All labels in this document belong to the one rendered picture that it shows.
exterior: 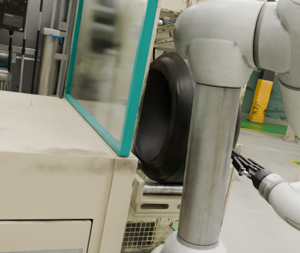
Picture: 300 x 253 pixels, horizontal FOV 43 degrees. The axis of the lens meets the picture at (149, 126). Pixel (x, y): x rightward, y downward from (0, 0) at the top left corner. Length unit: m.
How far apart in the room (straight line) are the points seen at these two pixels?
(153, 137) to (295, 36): 1.30
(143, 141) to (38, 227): 1.28
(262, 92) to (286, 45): 10.14
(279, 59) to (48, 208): 0.50
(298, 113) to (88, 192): 0.48
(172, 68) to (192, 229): 0.80
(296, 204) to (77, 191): 0.67
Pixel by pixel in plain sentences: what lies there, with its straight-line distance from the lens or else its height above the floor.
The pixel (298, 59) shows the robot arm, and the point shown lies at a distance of 0.77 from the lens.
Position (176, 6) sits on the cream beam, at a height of 1.67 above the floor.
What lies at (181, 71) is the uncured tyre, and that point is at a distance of 1.50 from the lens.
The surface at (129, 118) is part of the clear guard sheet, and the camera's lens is 0.66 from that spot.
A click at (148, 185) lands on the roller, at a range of 1.58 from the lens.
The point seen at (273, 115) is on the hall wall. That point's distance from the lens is 11.67.
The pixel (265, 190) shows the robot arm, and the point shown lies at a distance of 1.22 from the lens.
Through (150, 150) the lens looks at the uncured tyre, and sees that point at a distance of 1.90.
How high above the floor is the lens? 1.47
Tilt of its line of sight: 12 degrees down
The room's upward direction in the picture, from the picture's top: 11 degrees clockwise
